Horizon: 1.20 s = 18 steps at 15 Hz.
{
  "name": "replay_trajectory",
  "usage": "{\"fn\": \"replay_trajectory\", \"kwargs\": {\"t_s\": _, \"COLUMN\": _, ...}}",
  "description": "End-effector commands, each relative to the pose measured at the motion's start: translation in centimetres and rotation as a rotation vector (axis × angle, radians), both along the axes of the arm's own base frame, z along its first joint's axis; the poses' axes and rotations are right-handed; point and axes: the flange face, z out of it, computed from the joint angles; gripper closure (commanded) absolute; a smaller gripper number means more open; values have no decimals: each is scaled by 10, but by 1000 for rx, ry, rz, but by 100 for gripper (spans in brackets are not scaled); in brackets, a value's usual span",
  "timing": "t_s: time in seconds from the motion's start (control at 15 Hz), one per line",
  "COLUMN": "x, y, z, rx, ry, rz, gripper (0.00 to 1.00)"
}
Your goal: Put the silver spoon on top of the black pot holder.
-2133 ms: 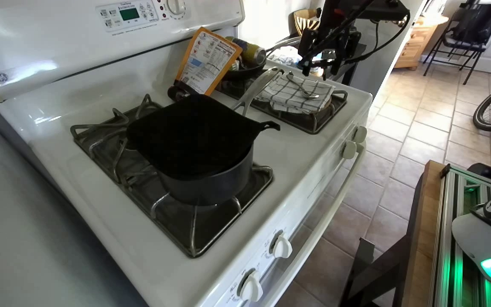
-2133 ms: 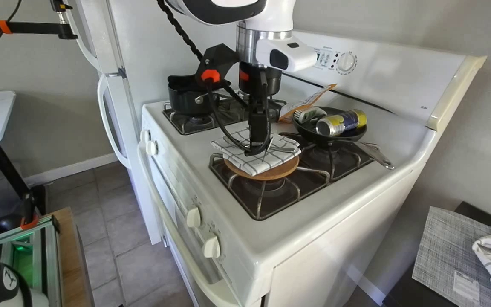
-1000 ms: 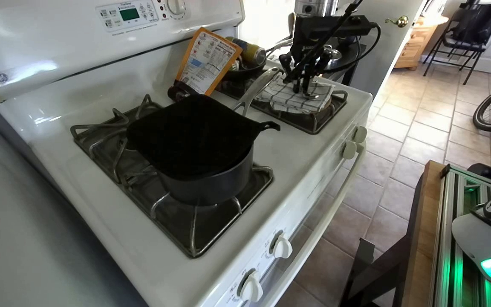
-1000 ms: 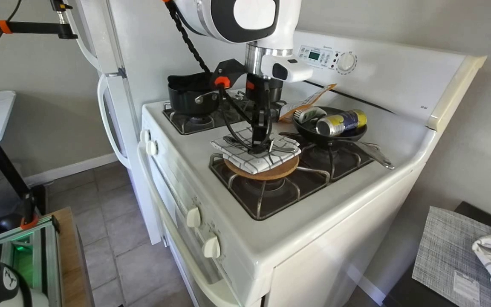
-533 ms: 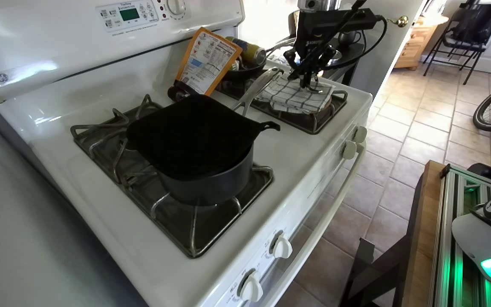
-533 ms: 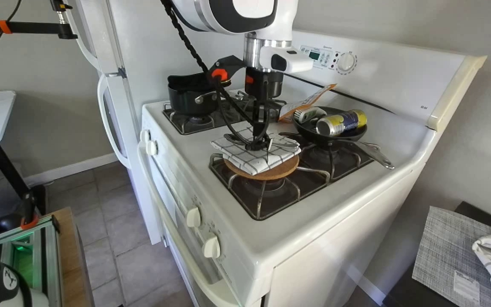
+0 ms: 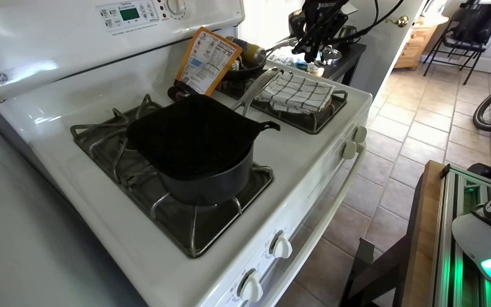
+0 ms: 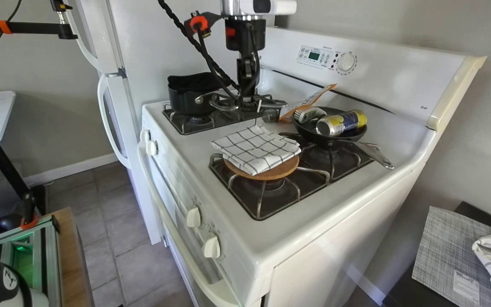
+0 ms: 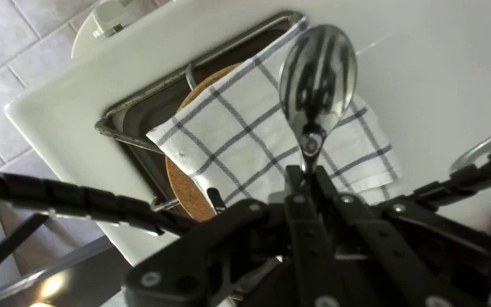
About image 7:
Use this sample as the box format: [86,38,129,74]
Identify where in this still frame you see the wooden table edge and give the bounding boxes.
[400,161,443,307]

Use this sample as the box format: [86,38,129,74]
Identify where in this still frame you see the silver tongs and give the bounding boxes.
[233,68,279,116]

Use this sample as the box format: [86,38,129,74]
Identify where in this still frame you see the wooden cabinet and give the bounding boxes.
[395,16,446,70]

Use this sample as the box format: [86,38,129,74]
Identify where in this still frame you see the white stove knob front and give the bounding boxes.
[236,270,262,302]

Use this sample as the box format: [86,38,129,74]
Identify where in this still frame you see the black side table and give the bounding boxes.
[267,39,368,87]

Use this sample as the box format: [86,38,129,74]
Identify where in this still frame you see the white stove knob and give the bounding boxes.
[236,270,262,302]
[269,232,293,260]
[352,126,366,144]
[340,142,356,161]

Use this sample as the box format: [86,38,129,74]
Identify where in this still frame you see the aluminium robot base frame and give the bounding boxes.
[433,164,491,307]

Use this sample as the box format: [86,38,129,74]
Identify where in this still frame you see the left burner grate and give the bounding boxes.
[69,96,274,258]

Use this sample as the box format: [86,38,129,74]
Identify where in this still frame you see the burner grate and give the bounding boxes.
[250,86,347,135]
[69,96,274,258]

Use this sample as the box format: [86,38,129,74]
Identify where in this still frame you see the orange bordered laminated card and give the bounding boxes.
[175,28,242,96]

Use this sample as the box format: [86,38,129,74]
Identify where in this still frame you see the right burner grate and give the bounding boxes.
[250,86,347,135]

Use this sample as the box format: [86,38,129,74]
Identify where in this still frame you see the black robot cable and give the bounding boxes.
[332,0,405,45]

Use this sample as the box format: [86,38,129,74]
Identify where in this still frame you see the dark grey cooking pot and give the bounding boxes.
[158,152,252,207]

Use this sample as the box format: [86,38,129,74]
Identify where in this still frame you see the white gas stove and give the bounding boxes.
[0,0,371,307]

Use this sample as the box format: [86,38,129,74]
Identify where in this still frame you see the white checkered dish towel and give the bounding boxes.
[257,70,334,115]

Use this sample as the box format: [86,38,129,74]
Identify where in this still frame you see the black folding chair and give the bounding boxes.
[424,0,491,82]

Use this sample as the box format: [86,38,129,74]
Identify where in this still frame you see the brass door knob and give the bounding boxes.
[390,16,410,28]

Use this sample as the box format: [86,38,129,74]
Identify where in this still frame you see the black frying pan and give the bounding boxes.
[225,36,289,82]

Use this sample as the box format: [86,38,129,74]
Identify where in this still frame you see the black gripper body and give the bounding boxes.
[301,0,347,31]

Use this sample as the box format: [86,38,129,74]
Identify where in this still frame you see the white stove knob far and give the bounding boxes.
[352,126,366,144]

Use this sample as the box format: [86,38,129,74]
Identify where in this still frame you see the black pot holder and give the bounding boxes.
[126,94,279,179]

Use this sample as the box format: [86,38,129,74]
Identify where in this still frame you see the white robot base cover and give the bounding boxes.
[450,186,491,294]

